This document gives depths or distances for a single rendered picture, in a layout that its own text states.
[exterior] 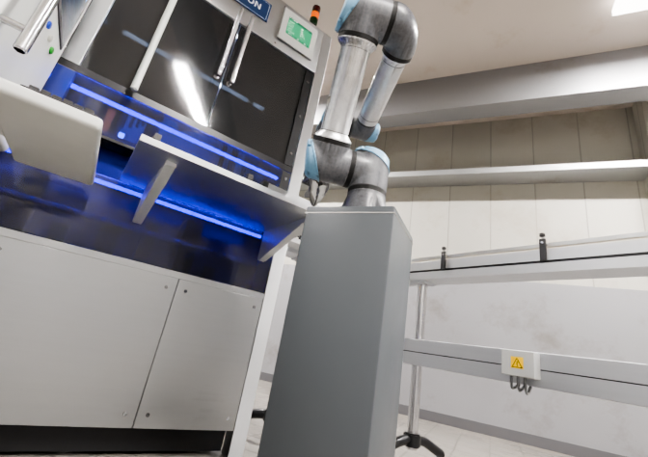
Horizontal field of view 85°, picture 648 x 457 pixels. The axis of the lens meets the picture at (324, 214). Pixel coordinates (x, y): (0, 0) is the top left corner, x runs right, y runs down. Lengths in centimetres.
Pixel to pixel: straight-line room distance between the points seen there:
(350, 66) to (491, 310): 299
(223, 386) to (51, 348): 57
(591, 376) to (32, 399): 172
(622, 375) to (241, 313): 130
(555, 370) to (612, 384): 16
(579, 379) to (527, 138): 319
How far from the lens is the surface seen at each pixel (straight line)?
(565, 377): 157
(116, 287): 140
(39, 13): 103
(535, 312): 372
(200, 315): 146
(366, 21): 108
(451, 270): 182
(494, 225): 393
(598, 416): 373
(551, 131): 446
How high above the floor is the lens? 43
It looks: 21 degrees up
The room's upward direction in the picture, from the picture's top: 10 degrees clockwise
